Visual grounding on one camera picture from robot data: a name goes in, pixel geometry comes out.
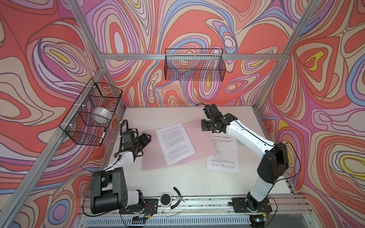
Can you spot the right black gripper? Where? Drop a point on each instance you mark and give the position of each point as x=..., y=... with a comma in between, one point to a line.
x=203, y=127

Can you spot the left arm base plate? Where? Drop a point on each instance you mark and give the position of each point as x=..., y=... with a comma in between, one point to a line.
x=149, y=207

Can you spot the round black white puck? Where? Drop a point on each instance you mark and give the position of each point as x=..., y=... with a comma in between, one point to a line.
x=166, y=200

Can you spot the back black wire basket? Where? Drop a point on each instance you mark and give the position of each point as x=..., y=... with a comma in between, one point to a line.
x=194, y=64

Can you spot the printed paper sheet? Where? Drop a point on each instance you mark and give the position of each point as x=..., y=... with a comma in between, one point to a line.
x=226, y=158
x=175, y=143

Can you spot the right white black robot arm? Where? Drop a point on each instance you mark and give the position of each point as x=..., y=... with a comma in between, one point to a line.
x=273, y=156

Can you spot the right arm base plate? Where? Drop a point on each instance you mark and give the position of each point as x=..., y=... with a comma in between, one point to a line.
x=244, y=205

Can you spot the pink paper folder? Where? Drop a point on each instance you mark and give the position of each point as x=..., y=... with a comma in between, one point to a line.
x=153, y=157

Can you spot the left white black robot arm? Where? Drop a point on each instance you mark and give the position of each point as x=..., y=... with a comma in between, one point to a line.
x=108, y=187

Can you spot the white marker pen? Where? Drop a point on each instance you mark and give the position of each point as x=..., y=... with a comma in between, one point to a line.
x=102, y=137

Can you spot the side black wire basket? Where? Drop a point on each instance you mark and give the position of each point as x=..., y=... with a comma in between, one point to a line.
x=79, y=125

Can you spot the white tape roll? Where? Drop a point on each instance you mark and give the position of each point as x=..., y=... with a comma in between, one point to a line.
x=101, y=115

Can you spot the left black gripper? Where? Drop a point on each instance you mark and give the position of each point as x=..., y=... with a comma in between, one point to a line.
x=144, y=139

